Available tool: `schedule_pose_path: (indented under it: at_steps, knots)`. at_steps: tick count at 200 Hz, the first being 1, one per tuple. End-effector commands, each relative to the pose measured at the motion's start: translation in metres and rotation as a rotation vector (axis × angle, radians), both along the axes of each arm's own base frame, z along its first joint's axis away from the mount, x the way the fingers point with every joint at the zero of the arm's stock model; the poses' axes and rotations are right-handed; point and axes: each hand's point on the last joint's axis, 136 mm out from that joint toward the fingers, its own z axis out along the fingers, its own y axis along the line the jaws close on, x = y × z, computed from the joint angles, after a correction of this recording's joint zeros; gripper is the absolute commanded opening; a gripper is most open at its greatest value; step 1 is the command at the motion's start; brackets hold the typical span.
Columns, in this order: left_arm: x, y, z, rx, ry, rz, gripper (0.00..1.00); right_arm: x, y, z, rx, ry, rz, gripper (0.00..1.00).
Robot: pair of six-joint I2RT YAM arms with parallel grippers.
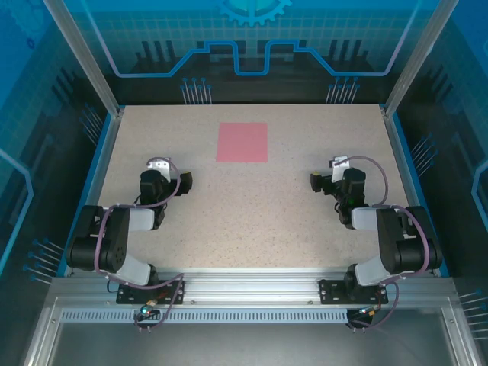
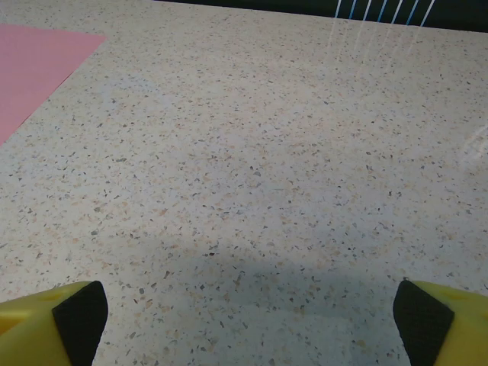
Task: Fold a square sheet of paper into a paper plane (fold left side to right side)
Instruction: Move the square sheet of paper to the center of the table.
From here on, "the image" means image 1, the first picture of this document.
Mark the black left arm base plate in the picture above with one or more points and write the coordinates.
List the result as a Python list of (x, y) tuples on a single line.
[(126, 295)]

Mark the pink square paper sheet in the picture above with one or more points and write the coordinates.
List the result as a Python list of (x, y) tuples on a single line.
[(242, 142)]

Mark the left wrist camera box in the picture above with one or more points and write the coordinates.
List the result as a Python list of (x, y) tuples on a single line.
[(158, 165)]

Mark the aluminium frame post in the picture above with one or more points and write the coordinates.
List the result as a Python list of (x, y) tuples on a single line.
[(419, 57), (87, 57)]

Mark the aluminium table side rail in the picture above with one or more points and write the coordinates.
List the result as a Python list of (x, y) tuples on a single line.
[(98, 190), (407, 190)]

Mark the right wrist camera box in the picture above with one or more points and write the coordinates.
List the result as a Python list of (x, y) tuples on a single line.
[(338, 162)]

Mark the aluminium mounting rail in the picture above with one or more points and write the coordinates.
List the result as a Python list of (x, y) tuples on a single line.
[(248, 286)]

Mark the metal tray frame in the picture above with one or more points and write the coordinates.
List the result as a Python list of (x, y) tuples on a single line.
[(248, 343)]

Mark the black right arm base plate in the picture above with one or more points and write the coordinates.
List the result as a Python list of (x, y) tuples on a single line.
[(329, 291)]

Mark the blue table edge trim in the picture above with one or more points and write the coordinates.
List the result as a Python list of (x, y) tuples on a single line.
[(87, 190), (418, 190)]

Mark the yellow connector with green light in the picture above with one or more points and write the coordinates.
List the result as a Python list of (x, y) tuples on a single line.
[(146, 309)]

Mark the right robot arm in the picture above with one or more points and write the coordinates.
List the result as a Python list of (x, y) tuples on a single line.
[(396, 236)]

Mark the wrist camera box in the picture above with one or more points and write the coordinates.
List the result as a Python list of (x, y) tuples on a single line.
[(158, 165), (338, 162)]

